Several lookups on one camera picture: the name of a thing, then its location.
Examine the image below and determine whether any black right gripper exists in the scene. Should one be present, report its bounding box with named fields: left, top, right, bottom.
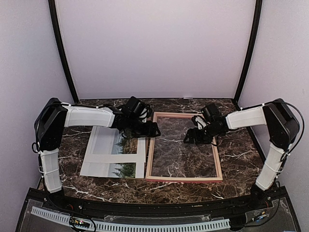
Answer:
left=183, top=124, right=222, bottom=145

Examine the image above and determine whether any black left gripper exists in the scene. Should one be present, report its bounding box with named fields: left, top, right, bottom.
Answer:
left=127, top=116, right=161, bottom=138

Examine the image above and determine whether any clear acrylic sheet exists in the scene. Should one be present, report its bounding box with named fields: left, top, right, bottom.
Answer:
left=151, top=116, right=217, bottom=178

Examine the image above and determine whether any wooden pink picture frame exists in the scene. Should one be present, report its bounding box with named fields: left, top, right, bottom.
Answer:
left=145, top=112, right=223, bottom=183

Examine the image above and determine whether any white photo mat board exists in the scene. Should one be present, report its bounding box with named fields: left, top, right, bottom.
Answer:
left=84, top=126, right=146, bottom=163

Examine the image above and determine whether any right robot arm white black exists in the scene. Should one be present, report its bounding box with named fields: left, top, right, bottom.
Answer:
left=183, top=99, right=305, bottom=191

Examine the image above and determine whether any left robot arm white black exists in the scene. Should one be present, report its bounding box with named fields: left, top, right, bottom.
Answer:
left=32, top=97, right=161, bottom=211

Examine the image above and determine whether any landscape photo print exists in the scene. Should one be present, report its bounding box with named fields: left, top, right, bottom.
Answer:
left=93, top=130, right=138, bottom=155

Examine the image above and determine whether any white slotted cable duct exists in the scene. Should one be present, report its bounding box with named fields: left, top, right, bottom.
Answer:
left=31, top=206, right=230, bottom=231

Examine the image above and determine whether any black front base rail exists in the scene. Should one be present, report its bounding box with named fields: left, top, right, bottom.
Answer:
left=24, top=186, right=290, bottom=218

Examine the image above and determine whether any right black corner post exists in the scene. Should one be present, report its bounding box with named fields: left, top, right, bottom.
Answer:
left=233, top=0, right=263, bottom=104

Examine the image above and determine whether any black corner post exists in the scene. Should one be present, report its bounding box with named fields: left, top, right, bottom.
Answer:
left=48, top=0, right=79, bottom=103
left=233, top=0, right=263, bottom=104

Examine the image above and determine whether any left black corner post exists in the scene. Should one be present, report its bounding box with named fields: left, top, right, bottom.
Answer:
left=48, top=0, right=79, bottom=103

